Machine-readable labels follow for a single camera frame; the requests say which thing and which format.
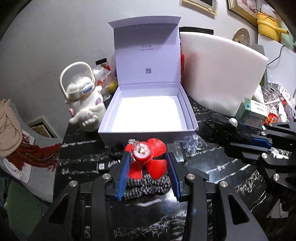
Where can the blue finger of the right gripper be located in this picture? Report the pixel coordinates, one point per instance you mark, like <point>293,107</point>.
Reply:
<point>260,141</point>

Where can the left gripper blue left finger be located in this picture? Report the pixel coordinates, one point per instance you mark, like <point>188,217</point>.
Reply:
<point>124,173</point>

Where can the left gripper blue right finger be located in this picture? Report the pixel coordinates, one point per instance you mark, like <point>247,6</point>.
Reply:
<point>173,175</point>

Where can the black white checkered scrunchie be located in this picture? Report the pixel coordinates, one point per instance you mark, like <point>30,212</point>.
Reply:
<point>137,188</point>

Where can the red flower hair clip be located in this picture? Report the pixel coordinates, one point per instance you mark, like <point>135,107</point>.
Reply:
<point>144,155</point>

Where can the dark transparent square case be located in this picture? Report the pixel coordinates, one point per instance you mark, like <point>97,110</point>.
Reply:
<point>179,153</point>

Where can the black long PUCO box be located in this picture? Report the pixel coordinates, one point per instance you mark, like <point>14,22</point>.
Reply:
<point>87,167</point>

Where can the clear plastic hair clip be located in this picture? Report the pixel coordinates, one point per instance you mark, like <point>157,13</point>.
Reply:
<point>193,144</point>

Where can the black flower hair clip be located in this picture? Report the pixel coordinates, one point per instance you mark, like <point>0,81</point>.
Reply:
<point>218,130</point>

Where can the green white medicine box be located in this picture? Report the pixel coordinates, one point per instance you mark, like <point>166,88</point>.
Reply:
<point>252,113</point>

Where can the pile of snack packets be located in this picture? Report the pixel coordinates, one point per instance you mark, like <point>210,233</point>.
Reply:
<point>280,104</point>

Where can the white open gift box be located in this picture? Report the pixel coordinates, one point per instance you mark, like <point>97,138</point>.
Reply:
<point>150,101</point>

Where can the white Cinnamoroll water bottle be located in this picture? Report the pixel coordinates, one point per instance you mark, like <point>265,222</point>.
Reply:
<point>84,98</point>

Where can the red fringed scarf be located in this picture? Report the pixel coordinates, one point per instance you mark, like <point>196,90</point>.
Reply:
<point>35,156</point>

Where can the plastic wrapped jar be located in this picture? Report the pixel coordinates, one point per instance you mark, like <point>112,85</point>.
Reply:
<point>105,78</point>

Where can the round woven mat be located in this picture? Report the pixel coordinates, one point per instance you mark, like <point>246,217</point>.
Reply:
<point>242,36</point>

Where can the yellow pot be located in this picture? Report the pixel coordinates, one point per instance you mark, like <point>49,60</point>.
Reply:
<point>269,27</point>

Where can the red container behind box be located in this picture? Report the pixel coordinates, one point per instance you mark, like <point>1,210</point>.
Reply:
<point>182,57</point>

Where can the beige knit cloth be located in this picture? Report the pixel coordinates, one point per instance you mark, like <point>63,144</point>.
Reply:
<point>11,131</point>

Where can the gold picture frame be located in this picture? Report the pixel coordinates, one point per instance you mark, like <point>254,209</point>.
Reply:
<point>246,9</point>
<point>209,6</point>

